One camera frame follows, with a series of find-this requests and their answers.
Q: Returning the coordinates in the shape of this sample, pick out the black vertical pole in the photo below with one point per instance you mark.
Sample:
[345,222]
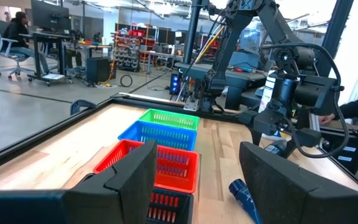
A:
[192,31]

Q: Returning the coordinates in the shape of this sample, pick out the black standing desk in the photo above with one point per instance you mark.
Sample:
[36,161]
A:
[47,39]

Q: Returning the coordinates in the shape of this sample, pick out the parts bin shelf rack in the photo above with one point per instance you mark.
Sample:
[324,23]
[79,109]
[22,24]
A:
[126,51]

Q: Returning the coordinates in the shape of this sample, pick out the black computer tower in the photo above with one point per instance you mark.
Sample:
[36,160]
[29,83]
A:
[98,70]

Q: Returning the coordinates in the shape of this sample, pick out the black frame clamp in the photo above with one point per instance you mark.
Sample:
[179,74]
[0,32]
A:
[79,105]

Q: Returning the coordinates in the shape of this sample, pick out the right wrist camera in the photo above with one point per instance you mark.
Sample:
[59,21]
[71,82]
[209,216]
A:
[308,137]

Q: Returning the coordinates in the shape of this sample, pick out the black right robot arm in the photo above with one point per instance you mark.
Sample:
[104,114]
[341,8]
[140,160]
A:
[228,46]

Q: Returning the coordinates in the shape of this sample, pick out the black plastic basket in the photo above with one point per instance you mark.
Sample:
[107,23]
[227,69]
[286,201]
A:
[169,207]

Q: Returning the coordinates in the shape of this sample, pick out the blue plastic basket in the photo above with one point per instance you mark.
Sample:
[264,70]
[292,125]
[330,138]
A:
[160,133]

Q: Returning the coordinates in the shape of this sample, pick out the black computer monitor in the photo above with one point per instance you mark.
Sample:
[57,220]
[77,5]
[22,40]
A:
[50,15]

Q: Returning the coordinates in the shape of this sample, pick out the black metal table frame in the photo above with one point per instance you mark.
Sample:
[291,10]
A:
[42,133]

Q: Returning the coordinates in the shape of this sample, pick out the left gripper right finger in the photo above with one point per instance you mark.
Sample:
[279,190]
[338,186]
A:
[278,189]

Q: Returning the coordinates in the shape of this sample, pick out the computer with blue lights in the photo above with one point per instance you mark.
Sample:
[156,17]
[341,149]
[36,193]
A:
[175,84]

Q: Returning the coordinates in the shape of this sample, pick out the person's forearm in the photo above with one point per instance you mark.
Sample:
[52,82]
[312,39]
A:
[357,104]

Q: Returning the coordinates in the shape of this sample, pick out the green plastic basket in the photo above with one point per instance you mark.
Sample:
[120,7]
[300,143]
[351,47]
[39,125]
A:
[169,119]

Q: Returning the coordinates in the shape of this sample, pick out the grey office chair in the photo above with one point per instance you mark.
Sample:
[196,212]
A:
[9,51]

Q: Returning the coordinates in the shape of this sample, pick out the red plastic basket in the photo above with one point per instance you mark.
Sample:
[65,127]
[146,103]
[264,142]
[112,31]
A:
[176,169]

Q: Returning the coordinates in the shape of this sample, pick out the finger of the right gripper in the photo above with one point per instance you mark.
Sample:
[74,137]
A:
[256,137]
[290,147]

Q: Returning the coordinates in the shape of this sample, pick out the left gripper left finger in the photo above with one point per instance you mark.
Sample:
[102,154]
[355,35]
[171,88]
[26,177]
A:
[126,193]

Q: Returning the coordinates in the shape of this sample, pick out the person's hand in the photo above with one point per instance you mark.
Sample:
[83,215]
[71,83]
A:
[326,119]

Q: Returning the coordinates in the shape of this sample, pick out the person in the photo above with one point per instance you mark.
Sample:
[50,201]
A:
[17,31]

